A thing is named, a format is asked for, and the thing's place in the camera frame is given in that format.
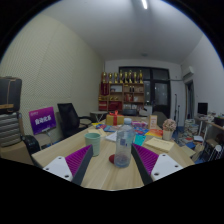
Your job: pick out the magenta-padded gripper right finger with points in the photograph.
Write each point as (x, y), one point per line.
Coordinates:
(146, 158)

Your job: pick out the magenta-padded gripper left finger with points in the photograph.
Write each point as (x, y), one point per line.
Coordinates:
(76, 161)

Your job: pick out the clear plastic water bottle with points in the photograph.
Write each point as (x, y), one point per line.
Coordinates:
(124, 143)

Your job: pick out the teal book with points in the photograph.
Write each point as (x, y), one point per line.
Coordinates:
(139, 140)

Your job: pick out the pale green ribbed cup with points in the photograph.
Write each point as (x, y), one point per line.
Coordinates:
(92, 145)

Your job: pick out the orange printed book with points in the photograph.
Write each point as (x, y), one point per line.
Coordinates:
(154, 133)

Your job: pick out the flat round red coaster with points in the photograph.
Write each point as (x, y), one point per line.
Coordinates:
(111, 159)

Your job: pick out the pink patterned box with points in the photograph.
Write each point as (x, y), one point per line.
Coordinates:
(139, 124)

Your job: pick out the small orange upright box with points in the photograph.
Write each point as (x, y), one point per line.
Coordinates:
(153, 122)

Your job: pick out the pink flowers in white pot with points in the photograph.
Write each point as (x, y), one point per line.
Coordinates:
(169, 126)

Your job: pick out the white printed booklet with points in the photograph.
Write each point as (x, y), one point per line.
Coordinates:
(111, 136)

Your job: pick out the black office chair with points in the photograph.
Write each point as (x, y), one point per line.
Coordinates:
(68, 118)

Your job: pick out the black padded chair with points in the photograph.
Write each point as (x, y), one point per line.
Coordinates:
(30, 146)

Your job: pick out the yellow gift box red ribbon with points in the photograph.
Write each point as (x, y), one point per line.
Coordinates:
(115, 119)

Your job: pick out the small white side table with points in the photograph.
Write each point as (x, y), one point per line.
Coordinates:
(98, 115)

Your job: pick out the purple sign board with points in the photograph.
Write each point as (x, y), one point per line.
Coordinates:
(42, 120)

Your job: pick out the black microphone stand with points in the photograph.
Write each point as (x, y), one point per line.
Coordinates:
(176, 111)

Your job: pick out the dark glass double door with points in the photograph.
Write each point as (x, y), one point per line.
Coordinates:
(160, 91)

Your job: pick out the wooden shelf unit with trophies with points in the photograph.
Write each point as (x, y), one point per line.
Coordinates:
(121, 93)

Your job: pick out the white round stool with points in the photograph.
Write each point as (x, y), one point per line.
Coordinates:
(217, 150)

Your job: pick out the silver ribbed suitcase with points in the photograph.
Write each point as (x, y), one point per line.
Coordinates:
(10, 131)

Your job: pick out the cluttered wooden side desk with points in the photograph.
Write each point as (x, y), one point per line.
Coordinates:
(213, 125)

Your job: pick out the black computer monitor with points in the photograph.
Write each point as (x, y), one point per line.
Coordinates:
(202, 108)

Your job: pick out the dark suitcase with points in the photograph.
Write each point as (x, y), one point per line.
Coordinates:
(9, 95)

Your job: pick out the ceiling tube light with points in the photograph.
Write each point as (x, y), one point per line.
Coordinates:
(144, 4)

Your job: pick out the white wall air conditioner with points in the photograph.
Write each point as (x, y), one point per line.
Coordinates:
(188, 71)

